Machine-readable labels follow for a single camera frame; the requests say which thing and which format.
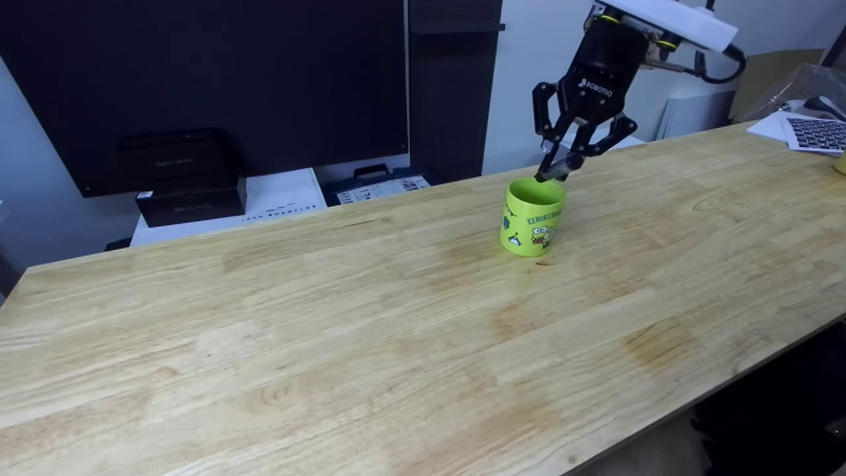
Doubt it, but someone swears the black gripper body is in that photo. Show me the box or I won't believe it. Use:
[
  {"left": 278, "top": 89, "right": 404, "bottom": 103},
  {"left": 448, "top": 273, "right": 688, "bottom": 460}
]
[{"left": 563, "top": 18, "right": 649, "bottom": 125}]

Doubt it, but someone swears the black marker with yellow label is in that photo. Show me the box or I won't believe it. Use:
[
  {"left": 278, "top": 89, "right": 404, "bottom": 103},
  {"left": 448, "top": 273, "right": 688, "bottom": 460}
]
[{"left": 535, "top": 153, "right": 572, "bottom": 182}]

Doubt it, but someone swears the yellow-green printed mug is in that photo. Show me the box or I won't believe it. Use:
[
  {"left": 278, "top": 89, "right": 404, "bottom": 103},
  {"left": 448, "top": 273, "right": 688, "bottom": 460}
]
[{"left": 499, "top": 177, "right": 567, "bottom": 257}]

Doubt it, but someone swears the white bin at right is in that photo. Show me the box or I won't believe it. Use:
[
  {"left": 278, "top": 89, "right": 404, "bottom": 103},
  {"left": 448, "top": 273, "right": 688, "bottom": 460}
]
[{"left": 655, "top": 88, "right": 733, "bottom": 141}]

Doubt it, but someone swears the dark tall cabinet panel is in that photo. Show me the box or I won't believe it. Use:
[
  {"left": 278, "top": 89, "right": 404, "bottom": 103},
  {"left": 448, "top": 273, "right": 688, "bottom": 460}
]
[{"left": 408, "top": 0, "right": 502, "bottom": 182}]

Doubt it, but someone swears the brown cardboard box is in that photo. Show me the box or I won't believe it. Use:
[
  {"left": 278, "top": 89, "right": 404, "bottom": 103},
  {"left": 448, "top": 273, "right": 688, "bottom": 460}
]
[{"left": 731, "top": 50, "right": 846, "bottom": 121}]

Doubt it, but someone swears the checkered calibration paper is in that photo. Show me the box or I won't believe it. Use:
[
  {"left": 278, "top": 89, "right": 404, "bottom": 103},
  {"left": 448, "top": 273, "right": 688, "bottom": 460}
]
[{"left": 748, "top": 111, "right": 846, "bottom": 157}]

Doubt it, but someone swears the black case with label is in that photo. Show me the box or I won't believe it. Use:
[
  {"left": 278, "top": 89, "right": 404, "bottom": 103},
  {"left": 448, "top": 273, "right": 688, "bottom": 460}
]
[{"left": 322, "top": 165, "right": 430, "bottom": 206}]

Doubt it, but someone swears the large black monitor screen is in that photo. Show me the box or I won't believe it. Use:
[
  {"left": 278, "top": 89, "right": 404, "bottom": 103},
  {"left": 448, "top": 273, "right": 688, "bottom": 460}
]
[{"left": 0, "top": 0, "right": 408, "bottom": 195}]

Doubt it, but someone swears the white flat box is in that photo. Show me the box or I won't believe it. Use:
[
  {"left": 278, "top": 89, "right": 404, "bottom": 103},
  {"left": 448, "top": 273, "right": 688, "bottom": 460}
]
[{"left": 129, "top": 170, "right": 326, "bottom": 245}]

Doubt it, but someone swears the black box under monitor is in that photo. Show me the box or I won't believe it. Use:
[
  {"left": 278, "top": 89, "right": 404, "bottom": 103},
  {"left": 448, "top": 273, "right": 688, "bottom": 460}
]
[{"left": 116, "top": 129, "right": 247, "bottom": 228}]

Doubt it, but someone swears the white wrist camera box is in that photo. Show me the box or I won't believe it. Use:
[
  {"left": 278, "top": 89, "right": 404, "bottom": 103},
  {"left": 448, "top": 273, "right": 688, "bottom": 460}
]
[{"left": 602, "top": 0, "right": 738, "bottom": 52}]

